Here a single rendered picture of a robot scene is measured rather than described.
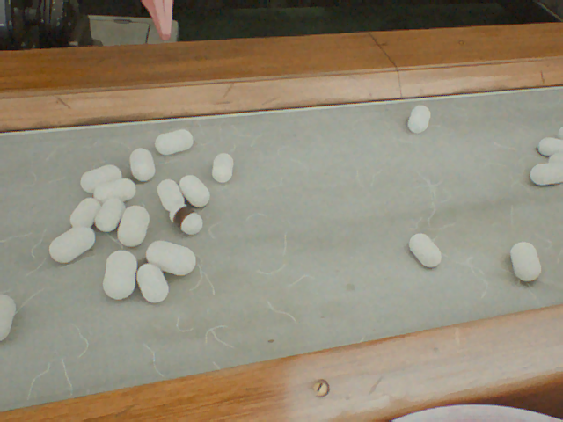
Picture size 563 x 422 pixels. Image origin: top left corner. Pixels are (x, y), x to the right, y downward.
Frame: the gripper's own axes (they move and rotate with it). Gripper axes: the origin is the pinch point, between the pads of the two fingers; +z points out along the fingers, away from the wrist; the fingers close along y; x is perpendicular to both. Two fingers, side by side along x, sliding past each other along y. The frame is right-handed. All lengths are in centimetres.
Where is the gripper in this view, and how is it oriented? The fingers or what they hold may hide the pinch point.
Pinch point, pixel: (164, 28)
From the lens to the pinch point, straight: 53.2
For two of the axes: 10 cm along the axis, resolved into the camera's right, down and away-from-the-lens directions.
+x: -2.4, 1.3, 9.6
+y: 9.6, -1.4, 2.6
